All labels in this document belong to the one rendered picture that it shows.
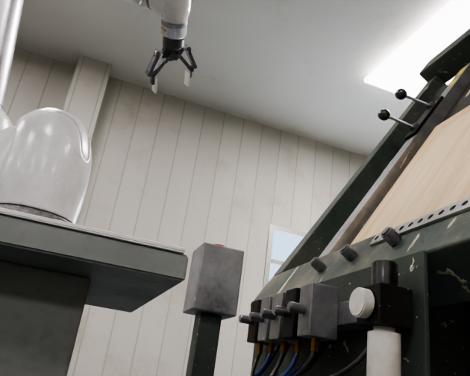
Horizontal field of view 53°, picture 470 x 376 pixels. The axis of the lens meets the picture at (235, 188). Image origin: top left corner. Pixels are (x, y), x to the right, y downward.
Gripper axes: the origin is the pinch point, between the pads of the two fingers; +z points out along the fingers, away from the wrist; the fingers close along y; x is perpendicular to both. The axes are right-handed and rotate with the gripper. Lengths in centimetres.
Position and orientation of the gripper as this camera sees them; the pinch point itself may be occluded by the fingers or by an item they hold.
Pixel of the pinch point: (171, 86)
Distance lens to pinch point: 186.0
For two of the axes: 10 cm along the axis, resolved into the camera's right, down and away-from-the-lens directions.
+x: 5.3, 6.1, -5.9
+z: -1.4, 7.4, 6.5
